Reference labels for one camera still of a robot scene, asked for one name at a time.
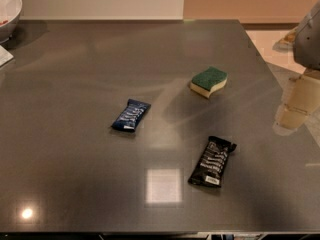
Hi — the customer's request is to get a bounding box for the blue snack bar wrapper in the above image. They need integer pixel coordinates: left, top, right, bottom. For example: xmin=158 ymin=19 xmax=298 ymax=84
xmin=112 ymin=99 xmax=151 ymax=132

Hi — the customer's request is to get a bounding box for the white bowl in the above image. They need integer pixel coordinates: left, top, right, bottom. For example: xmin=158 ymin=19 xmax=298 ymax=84
xmin=0 ymin=0 xmax=23 ymax=43

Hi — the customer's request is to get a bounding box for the black chocolate bar wrapper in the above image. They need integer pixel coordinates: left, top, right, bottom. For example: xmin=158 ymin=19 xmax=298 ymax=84
xmin=188 ymin=136 xmax=237 ymax=187

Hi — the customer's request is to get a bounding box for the white paper sheet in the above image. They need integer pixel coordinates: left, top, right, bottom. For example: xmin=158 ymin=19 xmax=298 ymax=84
xmin=0 ymin=45 xmax=14 ymax=67

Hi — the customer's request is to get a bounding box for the green and yellow sponge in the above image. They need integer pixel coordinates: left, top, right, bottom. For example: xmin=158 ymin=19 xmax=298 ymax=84
xmin=190 ymin=67 xmax=228 ymax=99

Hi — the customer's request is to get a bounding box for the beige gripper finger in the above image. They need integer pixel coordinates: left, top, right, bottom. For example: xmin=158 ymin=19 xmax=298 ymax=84
xmin=277 ymin=69 xmax=320 ymax=130

